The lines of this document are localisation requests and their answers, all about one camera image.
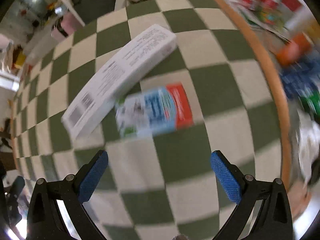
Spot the left handheld gripper device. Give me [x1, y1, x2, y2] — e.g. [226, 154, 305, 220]
[1, 162, 25, 228]

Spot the crumpled white paper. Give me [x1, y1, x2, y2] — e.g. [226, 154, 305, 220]
[292, 109, 319, 185]

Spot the green white checkered mat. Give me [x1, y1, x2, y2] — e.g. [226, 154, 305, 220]
[12, 0, 291, 239]

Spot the green round container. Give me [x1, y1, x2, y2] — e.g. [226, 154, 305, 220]
[299, 90, 319, 122]

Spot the blue water bottle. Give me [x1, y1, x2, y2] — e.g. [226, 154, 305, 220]
[279, 54, 319, 99]

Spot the blue red milk carton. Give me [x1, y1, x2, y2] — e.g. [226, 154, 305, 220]
[115, 82, 194, 137]

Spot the pink suitcase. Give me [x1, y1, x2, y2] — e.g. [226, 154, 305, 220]
[51, 12, 82, 42]

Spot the long white box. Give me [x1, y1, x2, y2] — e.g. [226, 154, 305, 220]
[61, 24, 177, 140]

